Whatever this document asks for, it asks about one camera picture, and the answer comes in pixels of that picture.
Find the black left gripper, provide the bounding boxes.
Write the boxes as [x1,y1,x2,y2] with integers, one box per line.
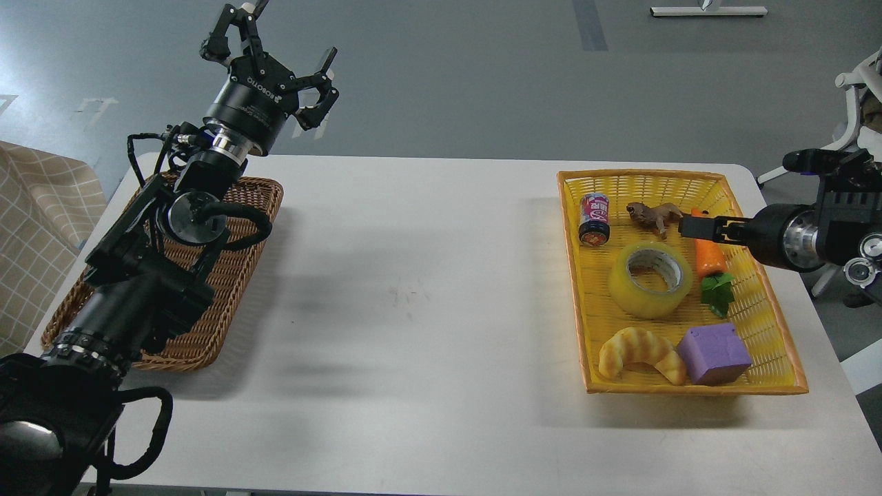
[200,3,340,157]

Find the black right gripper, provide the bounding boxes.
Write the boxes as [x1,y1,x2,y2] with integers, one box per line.
[678,204,824,271]

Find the yellow tape roll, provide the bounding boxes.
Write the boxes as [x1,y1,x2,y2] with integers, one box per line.
[608,241,694,320]

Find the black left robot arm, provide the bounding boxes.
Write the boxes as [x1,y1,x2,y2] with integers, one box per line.
[2,1,339,495]

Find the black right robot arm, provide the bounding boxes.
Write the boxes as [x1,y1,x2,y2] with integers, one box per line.
[679,149,881,308]

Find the orange toy carrot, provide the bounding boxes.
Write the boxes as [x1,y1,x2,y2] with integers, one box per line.
[694,239,735,318]

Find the brown toy animal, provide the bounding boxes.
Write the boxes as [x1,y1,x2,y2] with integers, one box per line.
[626,202,684,240]

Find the yellow plastic basket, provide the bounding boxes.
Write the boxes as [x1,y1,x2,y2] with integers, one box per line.
[557,169,808,395]

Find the purple foam cube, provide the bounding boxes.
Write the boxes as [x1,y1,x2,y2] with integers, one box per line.
[677,322,753,386]

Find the small drink can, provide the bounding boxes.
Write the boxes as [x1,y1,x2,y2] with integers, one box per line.
[577,192,611,247]

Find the toy croissant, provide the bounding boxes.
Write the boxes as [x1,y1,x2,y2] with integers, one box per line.
[598,327,687,386]

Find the person in white clothes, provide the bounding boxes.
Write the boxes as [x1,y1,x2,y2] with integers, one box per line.
[844,93,882,307]

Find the white office chair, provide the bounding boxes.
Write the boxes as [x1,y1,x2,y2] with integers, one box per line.
[754,48,880,299]

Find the white stand base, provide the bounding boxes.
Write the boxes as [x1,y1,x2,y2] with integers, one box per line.
[650,4,768,18]

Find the brown wicker basket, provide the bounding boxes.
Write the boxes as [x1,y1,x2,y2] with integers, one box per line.
[40,176,284,373]

